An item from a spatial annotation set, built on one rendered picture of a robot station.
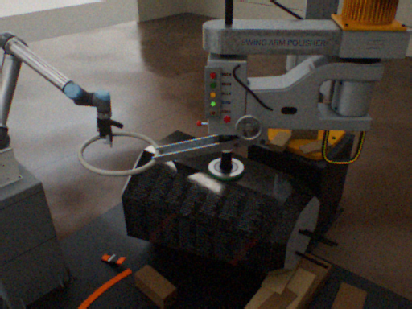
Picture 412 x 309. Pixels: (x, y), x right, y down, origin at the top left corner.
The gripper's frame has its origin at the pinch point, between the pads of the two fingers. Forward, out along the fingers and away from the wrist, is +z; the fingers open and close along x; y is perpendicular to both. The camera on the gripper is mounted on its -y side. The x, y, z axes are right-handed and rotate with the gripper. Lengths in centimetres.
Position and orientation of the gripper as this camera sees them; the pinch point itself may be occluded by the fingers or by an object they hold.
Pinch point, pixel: (110, 143)
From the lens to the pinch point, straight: 264.2
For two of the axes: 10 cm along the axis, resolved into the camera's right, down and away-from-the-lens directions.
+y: -9.0, 1.9, -4.0
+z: -0.5, 8.5, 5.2
